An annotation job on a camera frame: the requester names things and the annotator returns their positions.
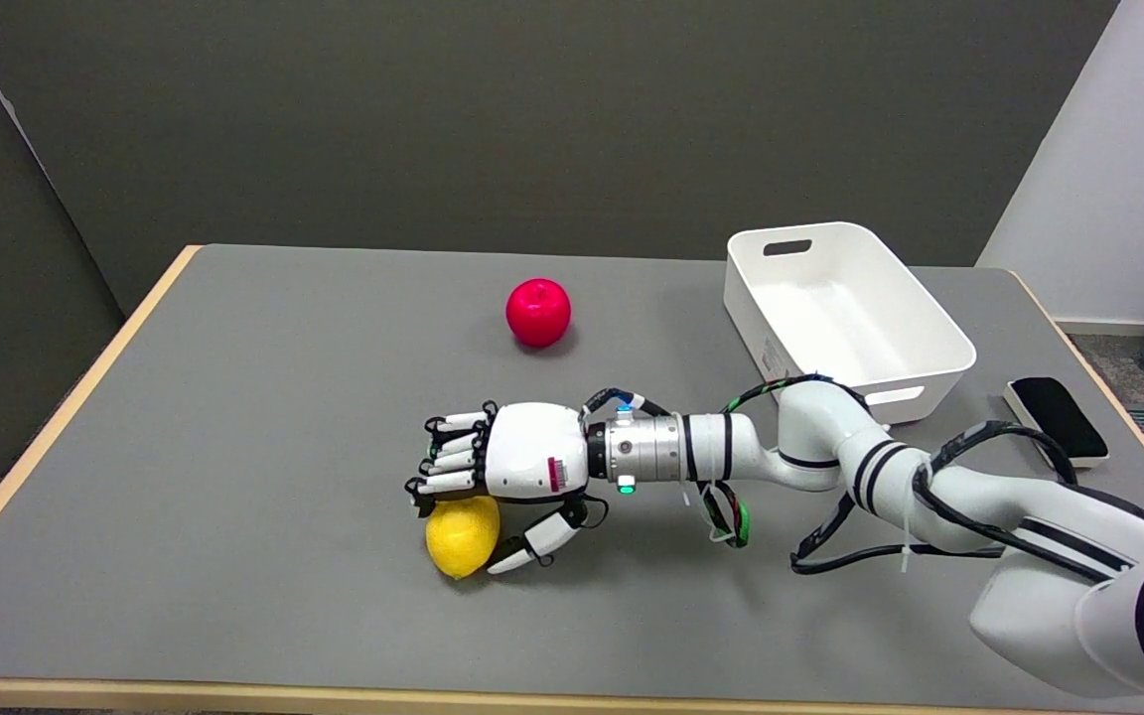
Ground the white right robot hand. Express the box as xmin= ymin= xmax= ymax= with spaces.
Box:
xmin=404 ymin=400 xmax=611 ymax=577

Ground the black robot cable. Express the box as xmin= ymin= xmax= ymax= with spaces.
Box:
xmin=582 ymin=373 xmax=1079 ymax=577

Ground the yellow lemon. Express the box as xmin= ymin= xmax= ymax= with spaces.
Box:
xmin=424 ymin=496 xmax=502 ymax=580

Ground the black and white flat device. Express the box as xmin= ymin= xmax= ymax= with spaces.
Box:
xmin=1002 ymin=375 xmax=1111 ymax=470

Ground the red apple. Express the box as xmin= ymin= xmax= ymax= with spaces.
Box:
xmin=504 ymin=277 xmax=572 ymax=349

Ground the white plastic bin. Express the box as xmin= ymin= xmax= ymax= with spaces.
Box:
xmin=723 ymin=220 xmax=978 ymax=426

